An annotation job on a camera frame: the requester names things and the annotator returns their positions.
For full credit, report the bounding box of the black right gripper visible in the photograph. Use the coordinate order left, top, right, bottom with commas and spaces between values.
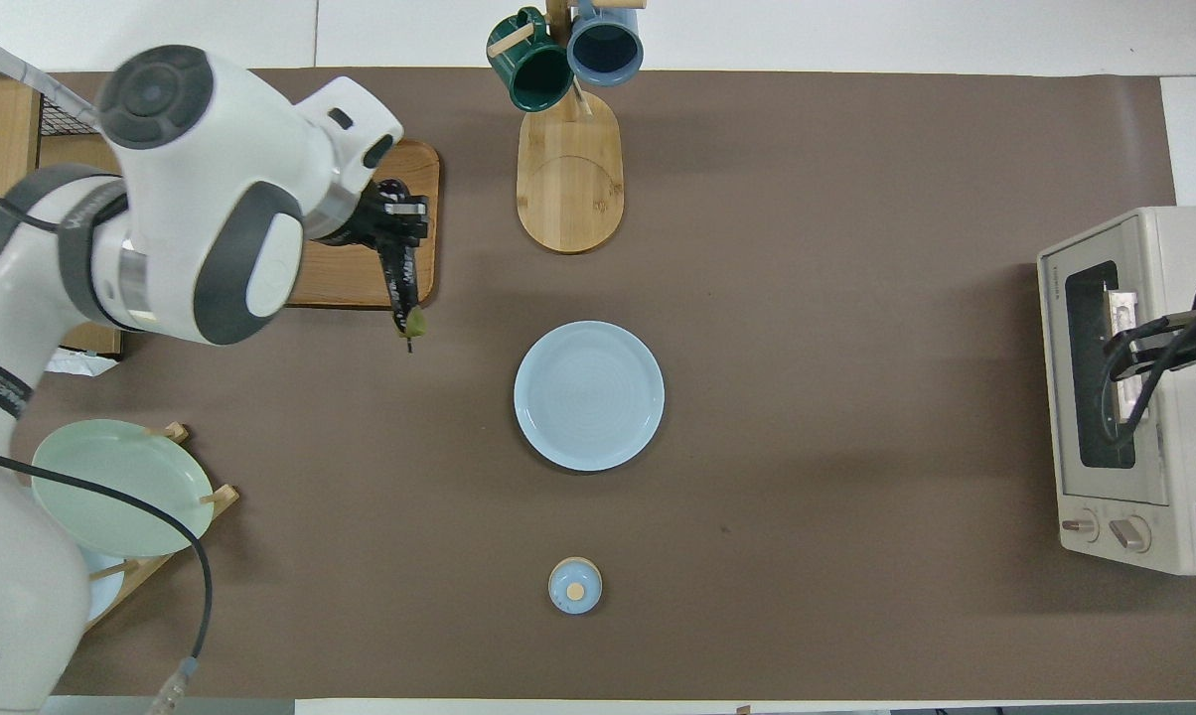
1107, 310, 1196, 382

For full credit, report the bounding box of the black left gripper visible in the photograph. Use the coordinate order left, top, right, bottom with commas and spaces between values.
340, 177, 430, 255

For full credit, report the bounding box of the glass oven door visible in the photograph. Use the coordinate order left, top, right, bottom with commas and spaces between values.
1037, 214, 1171, 505

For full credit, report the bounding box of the light blue serving plate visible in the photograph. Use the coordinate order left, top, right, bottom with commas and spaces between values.
514, 320, 667, 473

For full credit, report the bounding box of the beige toaster oven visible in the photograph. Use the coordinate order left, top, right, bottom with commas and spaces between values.
1036, 206, 1196, 577

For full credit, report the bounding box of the wooden serving tray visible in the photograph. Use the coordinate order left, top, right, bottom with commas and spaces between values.
285, 139, 442, 309

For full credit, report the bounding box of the wooden mug tree stand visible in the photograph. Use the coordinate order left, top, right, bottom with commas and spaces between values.
487, 0, 649, 255

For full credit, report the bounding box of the dark green mug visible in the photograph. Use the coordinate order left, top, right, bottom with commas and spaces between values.
486, 7, 576, 113

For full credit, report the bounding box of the blue mug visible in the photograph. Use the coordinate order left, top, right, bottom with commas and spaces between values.
565, 0, 646, 87

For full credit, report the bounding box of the wooden plate rack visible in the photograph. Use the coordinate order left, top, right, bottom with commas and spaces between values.
81, 422, 241, 632

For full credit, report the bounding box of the brown table mat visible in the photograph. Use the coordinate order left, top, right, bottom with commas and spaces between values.
0, 68, 1196, 701

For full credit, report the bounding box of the light green plate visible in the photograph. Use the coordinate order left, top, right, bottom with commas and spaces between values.
31, 418, 216, 558

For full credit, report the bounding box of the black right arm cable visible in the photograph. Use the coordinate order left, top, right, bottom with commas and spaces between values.
1101, 288, 1196, 448

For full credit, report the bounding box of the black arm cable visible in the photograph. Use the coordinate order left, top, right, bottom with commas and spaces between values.
1101, 288, 1196, 448
0, 442, 214, 715

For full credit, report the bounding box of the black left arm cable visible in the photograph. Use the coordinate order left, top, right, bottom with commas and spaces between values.
0, 442, 214, 715

